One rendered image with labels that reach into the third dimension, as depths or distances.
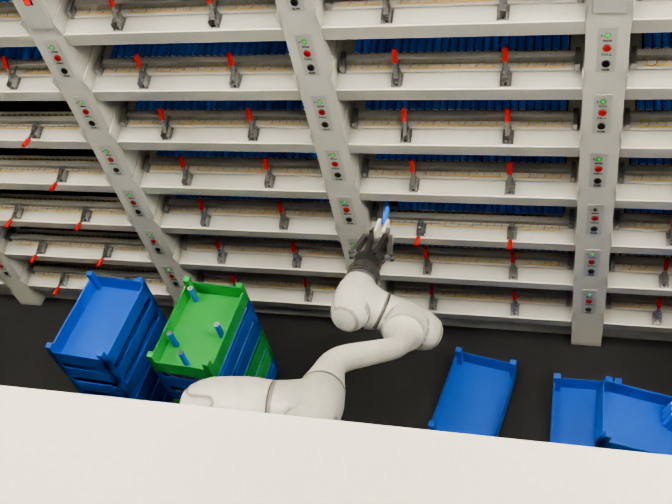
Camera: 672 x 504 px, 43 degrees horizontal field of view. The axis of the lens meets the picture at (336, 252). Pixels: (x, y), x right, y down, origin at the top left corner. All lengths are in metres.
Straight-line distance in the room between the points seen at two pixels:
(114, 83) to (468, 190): 1.02
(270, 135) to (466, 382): 1.04
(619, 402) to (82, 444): 2.06
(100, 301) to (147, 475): 2.04
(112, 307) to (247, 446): 2.03
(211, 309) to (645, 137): 1.35
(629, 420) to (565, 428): 0.19
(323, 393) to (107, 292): 1.32
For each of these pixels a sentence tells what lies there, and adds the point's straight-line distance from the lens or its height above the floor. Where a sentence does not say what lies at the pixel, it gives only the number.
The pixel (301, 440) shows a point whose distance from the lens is 0.80.
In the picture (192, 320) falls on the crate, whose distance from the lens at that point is 2.66.
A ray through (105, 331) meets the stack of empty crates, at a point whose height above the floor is 0.40.
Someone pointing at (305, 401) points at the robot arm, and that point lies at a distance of 1.65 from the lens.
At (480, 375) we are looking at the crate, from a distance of 2.84.
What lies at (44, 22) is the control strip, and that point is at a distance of 2.38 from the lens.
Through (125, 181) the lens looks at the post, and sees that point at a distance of 2.71.
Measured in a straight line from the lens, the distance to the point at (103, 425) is 0.88.
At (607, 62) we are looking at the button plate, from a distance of 2.05.
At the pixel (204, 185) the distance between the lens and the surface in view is 2.61.
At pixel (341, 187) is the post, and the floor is 0.71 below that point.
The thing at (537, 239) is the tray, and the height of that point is 0.51.
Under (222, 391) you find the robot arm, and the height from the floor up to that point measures 1.04.
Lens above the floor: 2.41
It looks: 48 degrees down
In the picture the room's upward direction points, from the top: 16 degrees counter-clockwise
